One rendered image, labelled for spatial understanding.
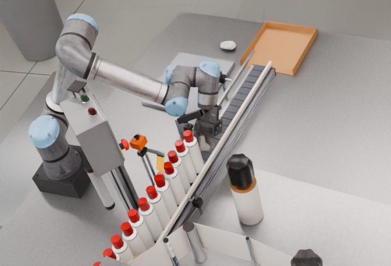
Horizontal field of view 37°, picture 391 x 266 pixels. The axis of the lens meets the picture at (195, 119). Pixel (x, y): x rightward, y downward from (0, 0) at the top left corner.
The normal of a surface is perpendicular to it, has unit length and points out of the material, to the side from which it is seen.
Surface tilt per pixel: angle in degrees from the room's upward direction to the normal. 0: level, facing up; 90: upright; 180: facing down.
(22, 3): 94
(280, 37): 0
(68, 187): 90
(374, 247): 0
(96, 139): 90
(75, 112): 0
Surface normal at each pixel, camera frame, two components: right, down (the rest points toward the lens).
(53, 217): -0.21, -0.69
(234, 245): -0.40, 0.70
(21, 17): 0.15, 0.72
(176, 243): 0.58, 0.48
